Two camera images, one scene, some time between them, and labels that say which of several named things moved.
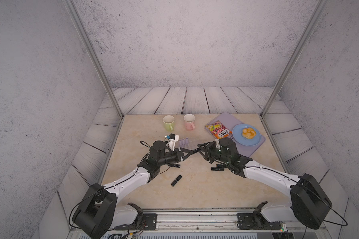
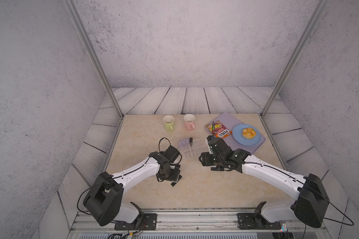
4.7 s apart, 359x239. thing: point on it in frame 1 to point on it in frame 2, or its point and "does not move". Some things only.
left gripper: (178, 155) to (175, 178)
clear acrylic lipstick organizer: (186, 143) does not move
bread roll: (249, 133) does not move
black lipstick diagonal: (175, 180) does not move
